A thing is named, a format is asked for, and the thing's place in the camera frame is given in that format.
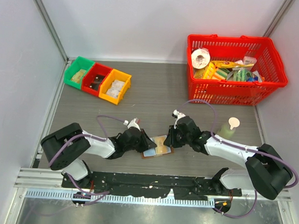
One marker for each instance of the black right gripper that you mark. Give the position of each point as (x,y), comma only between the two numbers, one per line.
(170,140)

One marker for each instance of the gold cards in green bin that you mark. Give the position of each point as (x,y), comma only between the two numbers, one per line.
(78,76)

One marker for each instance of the white pink box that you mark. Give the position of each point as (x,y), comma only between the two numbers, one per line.
(247,62)

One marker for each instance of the brown leather card holder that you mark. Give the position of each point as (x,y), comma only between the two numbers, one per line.
(151,152)

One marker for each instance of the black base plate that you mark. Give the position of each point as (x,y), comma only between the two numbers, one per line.
(155,186)

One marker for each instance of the green white package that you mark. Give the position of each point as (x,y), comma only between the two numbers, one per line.
(240,75)

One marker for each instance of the yellow plastic bin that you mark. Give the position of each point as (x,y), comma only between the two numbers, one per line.
(115,75)

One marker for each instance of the gold card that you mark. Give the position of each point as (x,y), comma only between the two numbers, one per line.
(161,149)

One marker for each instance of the blue white package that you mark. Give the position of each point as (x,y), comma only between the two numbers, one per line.
(254,77)

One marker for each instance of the silver white card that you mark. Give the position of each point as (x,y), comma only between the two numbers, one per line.
(115,96)

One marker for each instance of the white tape roll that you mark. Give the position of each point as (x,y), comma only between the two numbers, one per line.
(200,58)

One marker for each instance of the silver card in yellow bin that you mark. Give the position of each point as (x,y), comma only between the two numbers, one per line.
(118,83)

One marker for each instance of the yellow snack packets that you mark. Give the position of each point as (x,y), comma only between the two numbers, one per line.
(215,70)

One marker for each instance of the red plastic bin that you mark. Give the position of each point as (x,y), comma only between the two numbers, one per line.
(93,79)

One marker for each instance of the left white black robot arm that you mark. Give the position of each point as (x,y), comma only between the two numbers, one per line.
(64,147)

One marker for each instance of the green bottle white cap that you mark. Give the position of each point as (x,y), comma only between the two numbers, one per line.
(228,129)

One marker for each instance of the black cards in red bin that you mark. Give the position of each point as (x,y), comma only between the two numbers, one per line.
(95,84)

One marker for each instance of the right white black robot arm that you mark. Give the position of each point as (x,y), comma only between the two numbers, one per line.
(268,175)

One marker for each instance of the red shopping basket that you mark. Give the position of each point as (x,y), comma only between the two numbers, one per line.
(269,65)

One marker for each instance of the green plastic bin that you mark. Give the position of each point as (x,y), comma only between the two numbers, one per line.
(79,63)

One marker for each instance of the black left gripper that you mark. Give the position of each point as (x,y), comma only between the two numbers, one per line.
(147,142)

